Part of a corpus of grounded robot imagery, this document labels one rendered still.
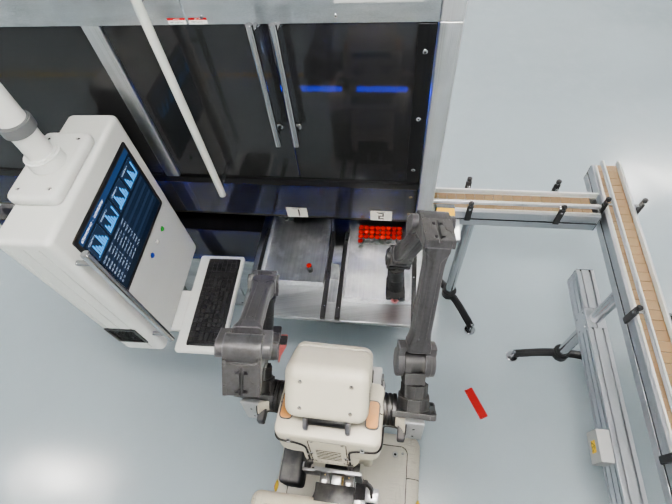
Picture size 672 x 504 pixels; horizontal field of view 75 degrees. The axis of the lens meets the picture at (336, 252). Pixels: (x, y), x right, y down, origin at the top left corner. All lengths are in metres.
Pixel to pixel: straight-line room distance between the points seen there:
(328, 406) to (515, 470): 1.54
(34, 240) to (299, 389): 0.77
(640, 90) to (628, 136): 0.58
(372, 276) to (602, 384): 1.03
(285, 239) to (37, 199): 0.93
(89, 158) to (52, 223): 0.24
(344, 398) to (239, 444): 1.49
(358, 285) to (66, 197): 1.02
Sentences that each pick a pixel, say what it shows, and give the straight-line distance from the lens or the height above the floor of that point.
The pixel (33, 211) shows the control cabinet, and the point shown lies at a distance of 1.43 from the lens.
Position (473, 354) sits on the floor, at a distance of 2.62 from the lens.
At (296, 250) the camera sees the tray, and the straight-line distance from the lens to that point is 1.85.
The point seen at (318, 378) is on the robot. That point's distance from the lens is 1.08.
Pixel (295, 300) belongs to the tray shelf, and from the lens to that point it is 1.74.
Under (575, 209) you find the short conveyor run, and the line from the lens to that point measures 2.05.
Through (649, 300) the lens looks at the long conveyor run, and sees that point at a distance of 1.92.
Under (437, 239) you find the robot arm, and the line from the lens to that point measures 1.04.
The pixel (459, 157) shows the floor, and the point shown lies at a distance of 3.46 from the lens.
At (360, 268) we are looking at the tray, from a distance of 1.78.
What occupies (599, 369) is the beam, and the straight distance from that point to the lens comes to 2.17.
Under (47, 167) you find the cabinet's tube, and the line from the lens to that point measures 1.43.
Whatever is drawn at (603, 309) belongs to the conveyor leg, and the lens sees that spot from 2.15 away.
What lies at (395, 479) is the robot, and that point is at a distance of 2.14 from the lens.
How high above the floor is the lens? 2.41
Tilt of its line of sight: 57 degrees down
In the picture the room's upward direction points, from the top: 8 degrees counter-clockwise
